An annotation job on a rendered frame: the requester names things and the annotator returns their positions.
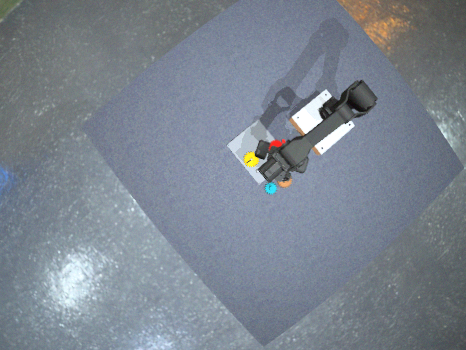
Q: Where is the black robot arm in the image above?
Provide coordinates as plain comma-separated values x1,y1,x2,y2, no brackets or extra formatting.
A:
258,80,378,183

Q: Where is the yellow gear with black stripe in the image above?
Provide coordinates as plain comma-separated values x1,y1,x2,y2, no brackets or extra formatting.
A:
243,152,259,167

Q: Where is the red gear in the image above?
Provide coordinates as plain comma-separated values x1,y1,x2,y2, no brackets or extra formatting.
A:
269,140,282,149

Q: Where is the brown gear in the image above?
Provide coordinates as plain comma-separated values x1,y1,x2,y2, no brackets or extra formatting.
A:
277,178,292,189

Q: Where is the cyan gear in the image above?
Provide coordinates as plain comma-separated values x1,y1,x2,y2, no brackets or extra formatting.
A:
264,182,278,195

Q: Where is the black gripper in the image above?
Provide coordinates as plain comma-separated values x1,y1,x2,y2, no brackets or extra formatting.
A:
254,140,308,173

